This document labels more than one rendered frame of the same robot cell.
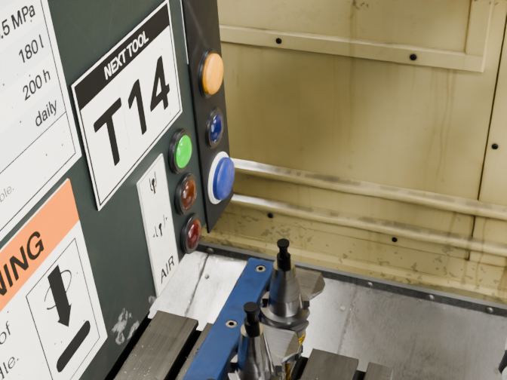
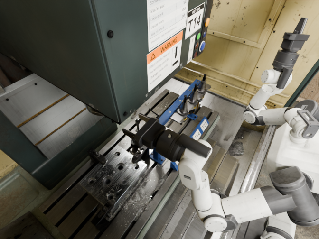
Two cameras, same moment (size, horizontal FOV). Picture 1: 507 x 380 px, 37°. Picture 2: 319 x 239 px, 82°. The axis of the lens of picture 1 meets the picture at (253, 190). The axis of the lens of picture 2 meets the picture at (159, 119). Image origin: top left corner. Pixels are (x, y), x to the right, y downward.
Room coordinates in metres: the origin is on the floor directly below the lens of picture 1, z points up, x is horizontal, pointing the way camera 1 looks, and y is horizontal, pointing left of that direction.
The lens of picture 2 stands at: (-0.21, 0.04, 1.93)
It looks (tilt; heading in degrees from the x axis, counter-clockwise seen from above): 49 degrees down; 12
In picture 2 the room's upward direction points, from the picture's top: 1 degrees clockwise
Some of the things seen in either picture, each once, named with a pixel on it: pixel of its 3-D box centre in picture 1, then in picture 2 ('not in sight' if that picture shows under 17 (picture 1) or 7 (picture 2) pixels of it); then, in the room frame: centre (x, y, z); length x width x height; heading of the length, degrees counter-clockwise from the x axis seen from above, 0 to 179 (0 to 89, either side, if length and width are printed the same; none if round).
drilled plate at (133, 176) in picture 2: not in sight; (114, 175); (0.16, 0.36, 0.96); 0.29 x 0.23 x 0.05; 157
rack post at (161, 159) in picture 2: not in sight; (156, 144); (0.35, 0.17, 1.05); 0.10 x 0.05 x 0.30; 67
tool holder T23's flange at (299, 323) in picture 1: (285, 311); (201, 90); (0.69, -0.03, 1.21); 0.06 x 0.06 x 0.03
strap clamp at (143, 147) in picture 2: not in sight; (140, 155); (0.31, 0.26, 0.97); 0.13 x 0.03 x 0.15; 157
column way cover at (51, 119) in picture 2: not in sight; (63, 109); (0.40, 0.74, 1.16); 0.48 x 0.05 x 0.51; 157
